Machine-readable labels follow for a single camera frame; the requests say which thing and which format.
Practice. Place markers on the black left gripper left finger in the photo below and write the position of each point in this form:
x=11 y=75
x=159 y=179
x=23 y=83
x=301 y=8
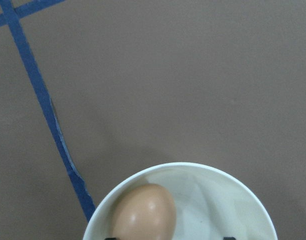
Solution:
x=111 y=238

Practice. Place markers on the white paper bowl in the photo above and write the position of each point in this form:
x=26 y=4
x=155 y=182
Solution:
x=210 y=204

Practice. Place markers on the brown egg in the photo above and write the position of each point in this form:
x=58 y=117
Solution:
x=147 y=212

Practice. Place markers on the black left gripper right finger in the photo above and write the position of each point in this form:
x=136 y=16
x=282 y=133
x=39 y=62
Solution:
x=229 y=238

